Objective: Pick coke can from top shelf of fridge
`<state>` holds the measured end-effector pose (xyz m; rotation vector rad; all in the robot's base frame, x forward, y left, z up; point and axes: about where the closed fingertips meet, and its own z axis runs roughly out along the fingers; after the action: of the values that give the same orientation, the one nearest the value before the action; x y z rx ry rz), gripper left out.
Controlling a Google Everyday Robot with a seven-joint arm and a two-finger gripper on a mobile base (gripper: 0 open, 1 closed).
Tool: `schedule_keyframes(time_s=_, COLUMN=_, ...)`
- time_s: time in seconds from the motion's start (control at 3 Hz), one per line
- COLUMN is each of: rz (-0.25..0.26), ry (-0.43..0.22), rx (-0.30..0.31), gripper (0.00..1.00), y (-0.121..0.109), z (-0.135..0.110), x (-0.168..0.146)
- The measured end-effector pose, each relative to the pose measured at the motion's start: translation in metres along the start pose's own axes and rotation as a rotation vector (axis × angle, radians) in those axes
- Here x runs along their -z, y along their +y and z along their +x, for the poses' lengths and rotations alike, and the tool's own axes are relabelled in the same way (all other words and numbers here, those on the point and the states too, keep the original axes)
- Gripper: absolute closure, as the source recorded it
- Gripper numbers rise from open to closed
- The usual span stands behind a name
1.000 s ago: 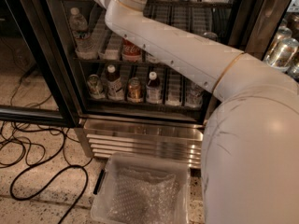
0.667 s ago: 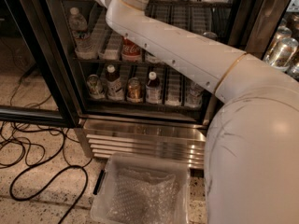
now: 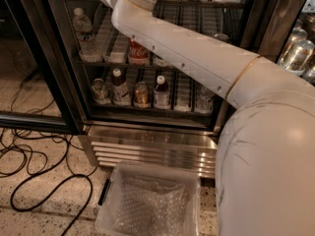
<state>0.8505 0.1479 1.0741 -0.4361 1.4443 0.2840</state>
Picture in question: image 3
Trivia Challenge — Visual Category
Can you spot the closed glass fridge door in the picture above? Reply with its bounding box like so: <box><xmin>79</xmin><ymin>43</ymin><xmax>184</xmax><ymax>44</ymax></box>
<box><xmin>216</xmin><ymin>0</ymin><xmax>315</xmax><ymax>142</ymax></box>

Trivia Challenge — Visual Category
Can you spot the silver can compartment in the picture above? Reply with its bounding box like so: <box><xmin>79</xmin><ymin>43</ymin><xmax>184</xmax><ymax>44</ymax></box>
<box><xmin>284</xmin><ymin>28</ymin><xmax>307</xmax><ymax>51</ymax></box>
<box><xmin>278</xmin><ymin>39</ymin><xmax>315</xmax><ymax>76</ymax></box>

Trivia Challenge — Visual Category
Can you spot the stainless steel fridge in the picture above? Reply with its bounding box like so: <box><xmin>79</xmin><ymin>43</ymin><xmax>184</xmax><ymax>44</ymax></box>
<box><xmin>13</xmin><ymin>0</ymin><xmax>315</xmax><ymax>182</ymax></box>

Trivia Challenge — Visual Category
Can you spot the white green soda can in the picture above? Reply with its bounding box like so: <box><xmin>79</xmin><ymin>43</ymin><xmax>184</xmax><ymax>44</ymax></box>
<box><xmin>153</xmin><ymin>55</ymin><xmax>170</xmax><ymax>68</ymax></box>

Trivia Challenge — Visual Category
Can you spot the clear plastic bin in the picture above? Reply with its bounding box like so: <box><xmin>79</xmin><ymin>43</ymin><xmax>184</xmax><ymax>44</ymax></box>
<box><xmin>95</xmin><ymin>161</ymin><xmax>200</xmax><ymax>236</ymax></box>

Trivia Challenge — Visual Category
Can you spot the open glass fridge door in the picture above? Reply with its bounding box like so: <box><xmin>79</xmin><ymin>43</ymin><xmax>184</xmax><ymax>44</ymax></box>
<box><xmin>0</xmin><ymin>0</ymin><xmax>83</xmax><ymax>135</ymax></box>

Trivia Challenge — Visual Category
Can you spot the clear water bottle middle shelf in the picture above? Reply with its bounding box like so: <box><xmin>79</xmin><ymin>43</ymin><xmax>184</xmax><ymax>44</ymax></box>
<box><xmin>72</xmin><ymin>8</ymin><xmax>97</xmax><ymax>55</ymax></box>

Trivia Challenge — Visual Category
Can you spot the red coca cola can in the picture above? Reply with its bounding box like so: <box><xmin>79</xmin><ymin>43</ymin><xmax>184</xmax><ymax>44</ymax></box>
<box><xmin>128</xmin><ymin>39</ymin><xmax>150</xmax><ymax>65</ymax></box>

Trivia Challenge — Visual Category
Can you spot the bubble wrap sheet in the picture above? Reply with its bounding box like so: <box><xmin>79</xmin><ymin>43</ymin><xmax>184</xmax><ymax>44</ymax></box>
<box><xmin>113</xmin><ymin>177</ymin><xmax>188</xmax><ymax>236</ymax></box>

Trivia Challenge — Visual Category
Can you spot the black cable on floor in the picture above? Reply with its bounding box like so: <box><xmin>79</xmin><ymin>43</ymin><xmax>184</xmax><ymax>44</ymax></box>
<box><xmin>0</xmin><ymin>39</ymin><xmax>98</xmax><ymax>236</ymax></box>

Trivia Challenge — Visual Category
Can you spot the small clear water bottle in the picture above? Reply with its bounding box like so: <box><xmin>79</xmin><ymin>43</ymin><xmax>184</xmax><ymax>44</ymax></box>
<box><xmin>195</xmin><ymin>86</ymin><xmax>215</xmax><ymax>114</ymax></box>

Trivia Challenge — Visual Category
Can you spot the green white can bottom shelf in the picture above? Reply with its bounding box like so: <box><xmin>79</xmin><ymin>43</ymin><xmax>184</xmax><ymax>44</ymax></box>
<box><xmin>92</xmin><ymin>78</ymin><xmax>110</xmax><ymax>105</ymax></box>

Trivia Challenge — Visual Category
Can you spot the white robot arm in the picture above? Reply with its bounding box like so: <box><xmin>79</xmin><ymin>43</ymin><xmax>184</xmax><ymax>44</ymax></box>
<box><xmin>100</xmin><ymin>0</ymin><xmax>315</xmax><ymax>236</ymax></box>

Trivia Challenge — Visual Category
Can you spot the brown tea bottle white cap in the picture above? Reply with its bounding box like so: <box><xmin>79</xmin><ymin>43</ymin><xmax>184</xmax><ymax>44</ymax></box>
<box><xmin>111</xmin><ymin>68</ymin><xmax>131</xmax><ymax>106</ymax></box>

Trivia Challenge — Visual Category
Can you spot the dark tea bottle white cap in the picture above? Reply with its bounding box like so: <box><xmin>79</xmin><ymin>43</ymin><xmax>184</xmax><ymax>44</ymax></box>
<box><xmin>154</xmin><ymin>76</ymin><xmax>170</xmax><ymax>109</ymax></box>

